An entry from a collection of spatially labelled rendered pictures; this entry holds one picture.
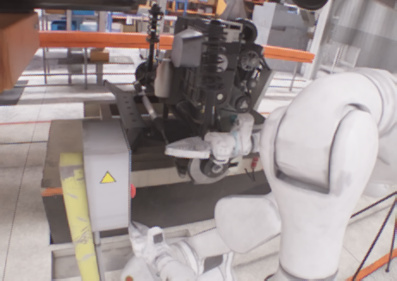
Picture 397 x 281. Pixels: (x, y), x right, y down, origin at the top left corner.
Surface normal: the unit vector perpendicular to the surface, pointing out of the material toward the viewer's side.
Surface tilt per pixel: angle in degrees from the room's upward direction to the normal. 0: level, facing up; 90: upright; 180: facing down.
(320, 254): 75
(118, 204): 90
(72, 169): 90
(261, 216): 89
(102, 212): 90
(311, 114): 66
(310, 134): 71
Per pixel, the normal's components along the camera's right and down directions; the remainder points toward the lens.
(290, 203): -0.86, 0.23
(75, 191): 0.38, 0.48
